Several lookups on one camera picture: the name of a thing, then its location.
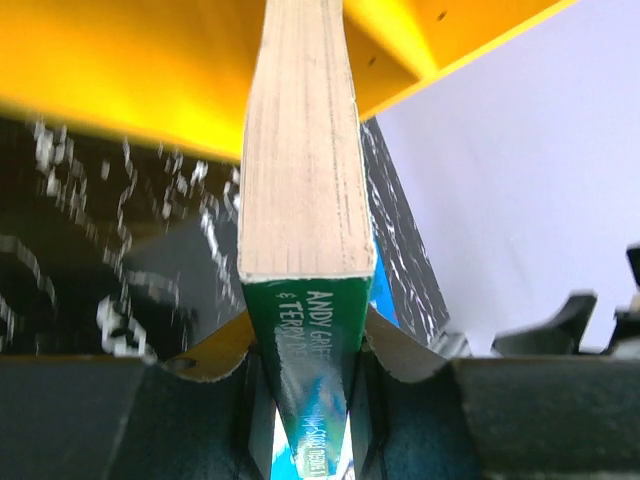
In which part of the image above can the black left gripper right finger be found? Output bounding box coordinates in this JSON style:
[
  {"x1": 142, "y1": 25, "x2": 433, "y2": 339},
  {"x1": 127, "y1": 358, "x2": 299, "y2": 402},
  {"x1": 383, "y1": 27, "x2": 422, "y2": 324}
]
[{"x1": 350, "y1": 310, "x2": 639, "y2": 479}]

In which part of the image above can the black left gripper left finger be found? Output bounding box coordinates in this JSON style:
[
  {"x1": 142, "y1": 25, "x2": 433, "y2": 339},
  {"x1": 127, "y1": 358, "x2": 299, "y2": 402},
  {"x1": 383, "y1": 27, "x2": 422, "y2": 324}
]
[{"x1": 1, "y1": 314, "x2": 275, "y2": 479}]

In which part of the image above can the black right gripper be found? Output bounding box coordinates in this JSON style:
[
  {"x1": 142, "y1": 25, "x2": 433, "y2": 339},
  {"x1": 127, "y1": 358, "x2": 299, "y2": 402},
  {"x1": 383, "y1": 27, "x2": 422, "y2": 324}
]
[{"x1": 492, "y1": 244, "x2": 639, "y2": 356}]

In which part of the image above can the green 104-Storey Treehouse book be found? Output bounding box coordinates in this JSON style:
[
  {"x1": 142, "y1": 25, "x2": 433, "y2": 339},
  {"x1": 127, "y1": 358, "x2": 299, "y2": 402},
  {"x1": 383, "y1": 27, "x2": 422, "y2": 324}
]
[{"x1": 237, "y1": 1, "x2": 377, "y2": 479}]

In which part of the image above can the blue 130-Storey Treehouse book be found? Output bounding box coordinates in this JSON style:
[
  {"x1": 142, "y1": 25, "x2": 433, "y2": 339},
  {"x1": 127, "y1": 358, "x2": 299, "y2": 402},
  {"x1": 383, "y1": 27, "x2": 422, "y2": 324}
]
[{"x1": 369, "y1": 244, "x2": 399, "y2": 327}]

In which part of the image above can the yellow wooden shelf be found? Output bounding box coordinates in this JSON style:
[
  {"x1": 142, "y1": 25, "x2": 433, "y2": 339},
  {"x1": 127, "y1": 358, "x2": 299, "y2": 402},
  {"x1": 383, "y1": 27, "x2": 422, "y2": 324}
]
[{"x1": 1, "y1": 1, "x2": 565, "y2": 160}]

